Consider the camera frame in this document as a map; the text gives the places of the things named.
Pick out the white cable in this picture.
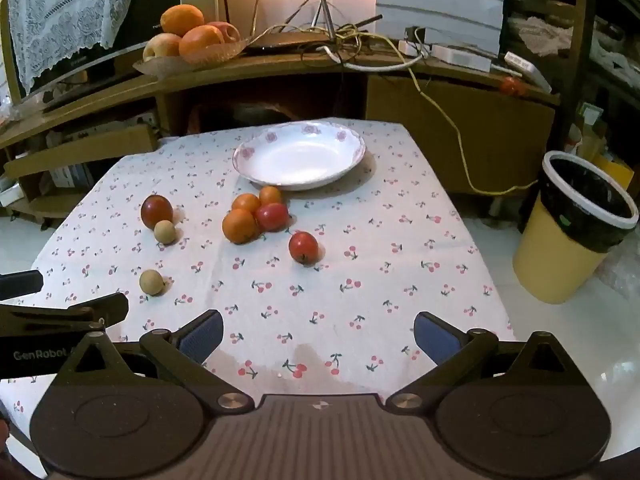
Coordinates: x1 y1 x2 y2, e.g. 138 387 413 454
315 42 432 72

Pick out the dark storage shelf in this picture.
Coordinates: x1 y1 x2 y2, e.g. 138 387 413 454
500 0 640 161

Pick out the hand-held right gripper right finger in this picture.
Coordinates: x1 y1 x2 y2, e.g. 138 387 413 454
385 311 588 416

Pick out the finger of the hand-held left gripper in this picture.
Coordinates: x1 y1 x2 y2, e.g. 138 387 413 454
0 270 44 299
0 292 130 336

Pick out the yellow trash bin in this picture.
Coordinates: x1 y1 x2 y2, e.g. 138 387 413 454
512 150 640 305

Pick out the cherry print tablecloth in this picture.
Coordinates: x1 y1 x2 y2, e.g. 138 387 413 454
0 117 517 426

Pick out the black router with antennas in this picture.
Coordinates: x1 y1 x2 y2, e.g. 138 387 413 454
222 0 384 57

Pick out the glass fruit bowl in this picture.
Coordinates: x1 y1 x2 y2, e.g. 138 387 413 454
132 37 249 76

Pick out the white flat device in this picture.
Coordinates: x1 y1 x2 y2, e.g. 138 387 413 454
504 51 554 94

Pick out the white power strip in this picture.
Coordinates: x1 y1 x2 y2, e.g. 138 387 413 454
430 44 494 74

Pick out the large dark red tomato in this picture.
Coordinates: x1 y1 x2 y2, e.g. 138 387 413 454
140 195 174 231

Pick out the white lace cloth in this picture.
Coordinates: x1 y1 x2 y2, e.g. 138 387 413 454
7 0 141 94

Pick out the white floral plate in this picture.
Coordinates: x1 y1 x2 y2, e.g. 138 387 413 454
233 121 367 191

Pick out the white slatted panel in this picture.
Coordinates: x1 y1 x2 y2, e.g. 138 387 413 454
375 0 509 59

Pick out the wooden desk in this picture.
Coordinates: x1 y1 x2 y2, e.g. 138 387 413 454
0 47 564 221

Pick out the pale red apple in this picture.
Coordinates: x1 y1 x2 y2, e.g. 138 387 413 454
207 21 242 45
143 33 183 61

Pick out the small red tomato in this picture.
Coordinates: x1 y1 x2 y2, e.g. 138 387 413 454
255 203 290 232
288 231 320 265

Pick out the black trash bag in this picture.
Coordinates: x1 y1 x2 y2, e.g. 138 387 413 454
542 157 636 254

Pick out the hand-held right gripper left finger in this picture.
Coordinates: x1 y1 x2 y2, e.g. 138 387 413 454
55 309 253 416

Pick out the brown longan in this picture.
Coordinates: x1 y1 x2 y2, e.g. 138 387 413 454
139 269 165 297
153 220 177 246

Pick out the large orange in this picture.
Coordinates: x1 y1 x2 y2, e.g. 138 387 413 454
160 4 206 36
179 25 225 59

